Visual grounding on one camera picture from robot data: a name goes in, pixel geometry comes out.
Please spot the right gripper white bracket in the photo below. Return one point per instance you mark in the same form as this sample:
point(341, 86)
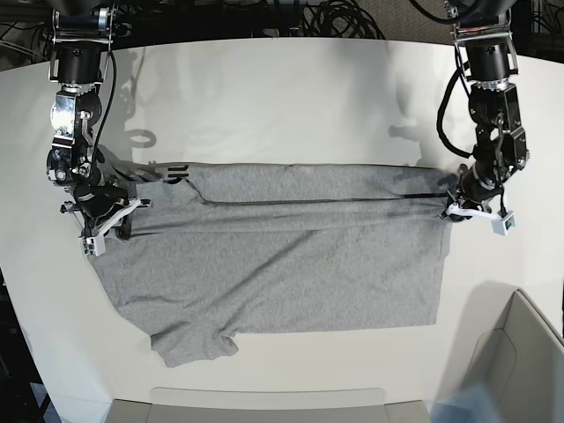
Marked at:
point(103, 210)

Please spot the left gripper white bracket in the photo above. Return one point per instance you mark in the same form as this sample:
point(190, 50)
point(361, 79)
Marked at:
point(479, 192)

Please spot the grey T-shirt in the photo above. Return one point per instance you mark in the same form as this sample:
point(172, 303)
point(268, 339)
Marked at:
point(265, 249)

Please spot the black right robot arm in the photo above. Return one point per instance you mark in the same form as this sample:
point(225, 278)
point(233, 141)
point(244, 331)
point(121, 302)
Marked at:
point(81, 57)

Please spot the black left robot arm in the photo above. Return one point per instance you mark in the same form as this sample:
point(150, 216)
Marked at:
point(485, 57)

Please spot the grey bin right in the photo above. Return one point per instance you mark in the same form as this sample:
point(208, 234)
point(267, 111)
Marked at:
point(516, 370)

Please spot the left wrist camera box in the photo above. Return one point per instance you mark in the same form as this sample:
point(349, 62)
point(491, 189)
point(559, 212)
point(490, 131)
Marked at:
point(502, 224)

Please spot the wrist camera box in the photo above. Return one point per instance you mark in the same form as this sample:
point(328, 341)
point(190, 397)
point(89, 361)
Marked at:
point(502, 224)
point(94, 245)

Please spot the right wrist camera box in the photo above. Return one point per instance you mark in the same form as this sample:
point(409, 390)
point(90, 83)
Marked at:
point(94, 245)

